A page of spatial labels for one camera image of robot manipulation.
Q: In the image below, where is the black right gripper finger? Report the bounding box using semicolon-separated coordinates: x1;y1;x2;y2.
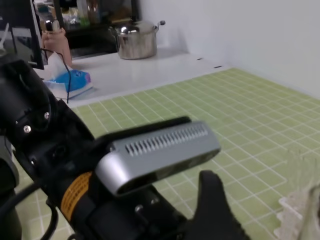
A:
186;170;250;240

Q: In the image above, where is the white plastic test tube rack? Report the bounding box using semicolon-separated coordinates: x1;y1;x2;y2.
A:
274;185;320;240

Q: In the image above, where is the green grid tablecloth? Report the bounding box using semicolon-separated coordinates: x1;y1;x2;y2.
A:
14;66;320;240

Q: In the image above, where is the steel cooking pot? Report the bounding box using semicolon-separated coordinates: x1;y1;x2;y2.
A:
110;20;166;60

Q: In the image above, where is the blue tissue pack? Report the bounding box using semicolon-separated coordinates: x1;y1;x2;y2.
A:
44;52;93;100

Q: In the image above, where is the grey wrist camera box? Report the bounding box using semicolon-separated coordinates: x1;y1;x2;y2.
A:
94;121;221;196

